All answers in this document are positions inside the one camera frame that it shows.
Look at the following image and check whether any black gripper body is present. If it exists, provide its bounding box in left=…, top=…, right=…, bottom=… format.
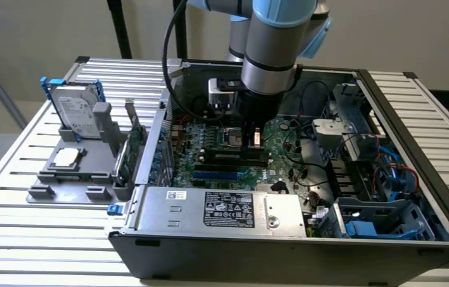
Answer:
left=241, top=88, right=286, bottom=125

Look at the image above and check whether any dark RAM stick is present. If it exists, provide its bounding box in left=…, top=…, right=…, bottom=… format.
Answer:
left=205, top=148, right=270, bottom=161

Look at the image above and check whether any black RAM slot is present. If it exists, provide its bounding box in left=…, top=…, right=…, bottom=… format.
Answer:
left=195, top=160, right=270, bottom=170

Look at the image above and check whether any blue expansion slot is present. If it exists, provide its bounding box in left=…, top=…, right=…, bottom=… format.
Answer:
left=194, top=170, right=246, bottom=181

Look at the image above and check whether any CPU socket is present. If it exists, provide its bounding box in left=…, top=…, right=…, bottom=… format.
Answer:
left=217, top=127, right=250, bottom=148

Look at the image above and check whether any green motherboard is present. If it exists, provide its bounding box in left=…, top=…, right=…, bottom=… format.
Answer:
left=167, top=115, right=331, bottom=210

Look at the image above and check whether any grey plastic shroud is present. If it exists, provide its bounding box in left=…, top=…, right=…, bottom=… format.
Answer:
left=311, top=118, right=359, bottom=141

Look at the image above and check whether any metal disk bay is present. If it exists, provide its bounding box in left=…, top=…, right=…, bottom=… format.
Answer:
left=330, top=83, right=390, bottom=162

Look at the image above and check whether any green graphics card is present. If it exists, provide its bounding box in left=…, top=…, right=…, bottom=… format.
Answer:
left=113, top=97, right=149, bottom=192

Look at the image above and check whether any silver power supply unit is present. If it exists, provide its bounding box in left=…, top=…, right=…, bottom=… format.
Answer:
left=135, top=187, right=314, bottom=239

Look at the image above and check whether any black stand pole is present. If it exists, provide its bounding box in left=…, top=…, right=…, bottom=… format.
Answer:
left=107, top=0, right=134, bottom=60
left=174, top=0, right=191, bottom=62

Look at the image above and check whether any blue grey drive cage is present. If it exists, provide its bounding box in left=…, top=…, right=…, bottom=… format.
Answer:
left=333, top=196, right=439, bottom=240

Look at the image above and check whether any grey parts rack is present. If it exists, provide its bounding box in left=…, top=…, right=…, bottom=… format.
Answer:
left=27, top=103, right=149, bottom=204

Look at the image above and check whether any black open PC case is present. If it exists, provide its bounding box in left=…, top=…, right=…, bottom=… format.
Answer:
left=107, top=58, right=449, bottom=280

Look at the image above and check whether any blue case latch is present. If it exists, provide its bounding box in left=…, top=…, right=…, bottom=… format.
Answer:
left=107, top=203, right=127, bottom=216

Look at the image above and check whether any silver hard disk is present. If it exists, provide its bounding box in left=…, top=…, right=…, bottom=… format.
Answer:
left=51, top=85, right=105, bottom=140

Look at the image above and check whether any silver CPU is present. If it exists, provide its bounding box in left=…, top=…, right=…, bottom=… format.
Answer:
left=54, top=148, right=81, bottom=167

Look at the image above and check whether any blue disk carrier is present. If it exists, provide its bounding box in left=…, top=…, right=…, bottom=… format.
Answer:
left=39, top=77, right=109, bottom=126

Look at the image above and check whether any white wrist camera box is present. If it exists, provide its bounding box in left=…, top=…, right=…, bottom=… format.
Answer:
left=207, top=77, right=245, bottom=119

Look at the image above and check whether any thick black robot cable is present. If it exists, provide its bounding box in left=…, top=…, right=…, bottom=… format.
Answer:
left=162, top=0, right=190, bottom=120

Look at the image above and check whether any blue wire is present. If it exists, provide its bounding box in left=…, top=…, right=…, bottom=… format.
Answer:
left=374, top=143, right=406, bottom=195

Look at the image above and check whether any red wire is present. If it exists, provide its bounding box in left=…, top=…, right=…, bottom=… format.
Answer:
left=398, top=165, right=420, bottom=195

